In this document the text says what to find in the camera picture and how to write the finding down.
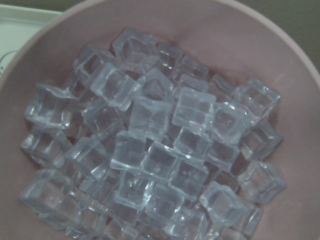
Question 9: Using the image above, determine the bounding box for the pile of clear ice cubes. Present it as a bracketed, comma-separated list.
[19, 29, 287, 240]

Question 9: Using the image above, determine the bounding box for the pink bowl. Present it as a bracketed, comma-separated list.
[0, 0, 320, 240]

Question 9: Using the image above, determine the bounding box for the cream rabbit tray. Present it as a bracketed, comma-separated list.
[0, 4, 62, 75]

